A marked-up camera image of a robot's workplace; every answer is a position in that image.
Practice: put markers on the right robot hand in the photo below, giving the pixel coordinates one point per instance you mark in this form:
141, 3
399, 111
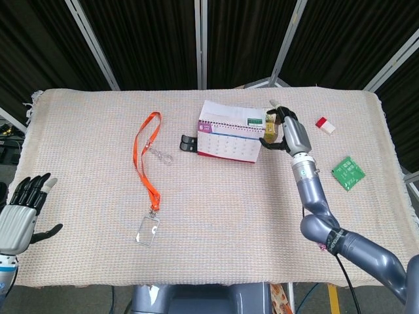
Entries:
296, 135

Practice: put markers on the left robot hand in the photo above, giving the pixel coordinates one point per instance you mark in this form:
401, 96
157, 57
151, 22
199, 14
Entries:
16, 222

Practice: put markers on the spiral desk calendar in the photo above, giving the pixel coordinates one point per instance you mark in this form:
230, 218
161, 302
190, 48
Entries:
229, 144

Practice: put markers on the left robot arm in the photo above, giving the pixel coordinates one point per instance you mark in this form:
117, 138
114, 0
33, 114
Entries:
6, 274

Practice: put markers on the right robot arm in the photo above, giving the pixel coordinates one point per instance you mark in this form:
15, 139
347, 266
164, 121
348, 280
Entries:
311, 193

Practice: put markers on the red and white eraser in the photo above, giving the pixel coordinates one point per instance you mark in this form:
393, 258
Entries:
325, 125

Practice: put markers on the green foil packet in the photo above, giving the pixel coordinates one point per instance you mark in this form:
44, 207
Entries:
347, 173

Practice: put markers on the beige woven tablecloth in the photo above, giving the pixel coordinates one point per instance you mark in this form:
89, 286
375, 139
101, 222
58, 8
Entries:
229, 209

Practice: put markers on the clear badge holder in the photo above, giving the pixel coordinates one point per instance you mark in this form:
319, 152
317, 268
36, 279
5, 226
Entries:
148, 229

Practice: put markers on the white table leg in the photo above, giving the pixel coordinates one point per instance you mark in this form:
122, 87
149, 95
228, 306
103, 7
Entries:
291, 297

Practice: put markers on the orange patterned bag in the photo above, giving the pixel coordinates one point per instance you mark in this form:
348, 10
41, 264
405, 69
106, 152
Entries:
279, 297

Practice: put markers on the grey robot torso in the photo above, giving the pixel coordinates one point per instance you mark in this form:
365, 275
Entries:
196, 299

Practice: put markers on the yellow post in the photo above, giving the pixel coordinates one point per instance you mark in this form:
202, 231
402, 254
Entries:
334, 299

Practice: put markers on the black folding screen white frame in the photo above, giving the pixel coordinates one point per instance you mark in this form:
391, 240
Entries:
147, 39

